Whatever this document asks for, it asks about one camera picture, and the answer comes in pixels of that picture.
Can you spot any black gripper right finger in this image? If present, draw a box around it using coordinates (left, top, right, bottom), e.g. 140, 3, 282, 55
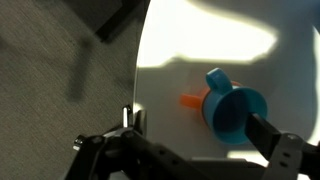
244, 113, 320, 180

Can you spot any blue toy cup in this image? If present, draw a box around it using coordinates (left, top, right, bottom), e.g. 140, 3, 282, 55
202, 67, 269, 146

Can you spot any black table base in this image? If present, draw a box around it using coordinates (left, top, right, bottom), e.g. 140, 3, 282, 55
63, 0, 151, 43

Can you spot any orange toy cup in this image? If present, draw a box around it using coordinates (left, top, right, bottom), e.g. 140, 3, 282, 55
179, 80, 243, 111

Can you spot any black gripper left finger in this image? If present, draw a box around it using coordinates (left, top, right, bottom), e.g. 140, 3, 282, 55
66, 104, 214, 180

